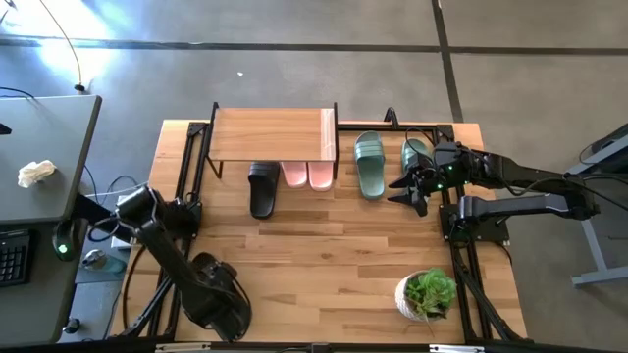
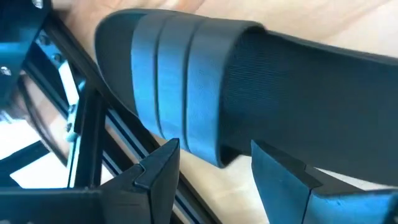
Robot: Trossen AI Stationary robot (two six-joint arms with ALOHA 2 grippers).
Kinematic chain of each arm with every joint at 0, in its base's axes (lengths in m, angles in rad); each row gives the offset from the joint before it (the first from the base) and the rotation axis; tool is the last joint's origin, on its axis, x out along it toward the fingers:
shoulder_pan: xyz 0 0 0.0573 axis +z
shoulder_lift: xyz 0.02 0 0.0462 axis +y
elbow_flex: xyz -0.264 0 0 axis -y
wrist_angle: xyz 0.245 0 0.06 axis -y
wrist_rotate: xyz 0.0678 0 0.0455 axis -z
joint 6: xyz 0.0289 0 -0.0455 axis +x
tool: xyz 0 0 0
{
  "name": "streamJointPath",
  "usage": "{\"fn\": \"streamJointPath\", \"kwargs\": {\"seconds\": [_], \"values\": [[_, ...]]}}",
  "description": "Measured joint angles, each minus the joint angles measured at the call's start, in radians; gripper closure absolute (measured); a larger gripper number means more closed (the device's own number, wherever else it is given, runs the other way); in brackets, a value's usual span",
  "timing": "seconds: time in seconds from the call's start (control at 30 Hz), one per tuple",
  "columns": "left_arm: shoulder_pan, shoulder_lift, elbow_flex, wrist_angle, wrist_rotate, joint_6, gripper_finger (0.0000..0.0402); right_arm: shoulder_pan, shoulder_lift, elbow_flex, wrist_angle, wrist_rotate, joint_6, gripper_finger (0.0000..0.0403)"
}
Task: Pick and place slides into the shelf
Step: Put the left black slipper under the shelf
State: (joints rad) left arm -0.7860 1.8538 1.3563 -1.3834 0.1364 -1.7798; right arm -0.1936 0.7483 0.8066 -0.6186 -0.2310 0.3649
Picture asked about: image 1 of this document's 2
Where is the crumpled white tissue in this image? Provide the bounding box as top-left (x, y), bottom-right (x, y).
top-left (17, 159), bottom-right (58, 190)

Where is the grey metal table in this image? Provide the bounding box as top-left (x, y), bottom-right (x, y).
top-left (563, 122), bottom-right (628, 289)

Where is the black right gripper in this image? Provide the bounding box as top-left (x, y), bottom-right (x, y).
top-left (386, 161), bottom-right (447, 219)

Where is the black support strut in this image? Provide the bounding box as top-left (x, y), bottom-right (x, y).
top-left (73, 193), bottom-right (143, 241)

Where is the grey desk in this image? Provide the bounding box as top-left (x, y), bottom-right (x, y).
top-left (0, 94), bottom-right (103, 347)

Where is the succulent in white pot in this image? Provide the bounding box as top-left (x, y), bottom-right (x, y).
top-left (394, 267), bottom-right (458, 325)

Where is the black keyboard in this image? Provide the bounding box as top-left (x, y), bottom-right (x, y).
top-left (0, 228), bottom-right (32, 289)

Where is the black device with green light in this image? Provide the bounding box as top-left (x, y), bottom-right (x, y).
top-left (51, 218), bottom-right (89, 263)

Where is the teal bottle with silver cap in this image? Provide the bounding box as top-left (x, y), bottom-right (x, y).
top-left (80, 248), bottom-right (128, 275)

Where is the wooden shelf with black legs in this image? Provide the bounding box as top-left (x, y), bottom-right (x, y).
top-left (204, 101), bottom-right (340, 180)

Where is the white power strip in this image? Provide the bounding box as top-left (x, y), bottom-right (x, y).
top-left (110, 194), bottom-right (134, 251)

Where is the thin floor cable with plug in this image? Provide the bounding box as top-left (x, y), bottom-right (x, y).
top-left (37, 0), bottom-right (87, 95)

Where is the green rubber slide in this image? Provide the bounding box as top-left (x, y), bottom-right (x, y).
top-left (353, 129), bottom-right (388, 201)
top-left (400, 137), bottom-right (434, 177)

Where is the silver metal bracket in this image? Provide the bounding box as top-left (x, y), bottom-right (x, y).
top-left (430, 344), bottom-right (486, 353)
top-left (155, 342), bottom-right (211, 353)

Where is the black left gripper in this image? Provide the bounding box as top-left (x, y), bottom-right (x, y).
top-left (181, 262), bottom-right (236, 329)

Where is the dark flat device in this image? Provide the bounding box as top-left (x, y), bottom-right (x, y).
top-left (586, 122), bottom-right (628, 163)

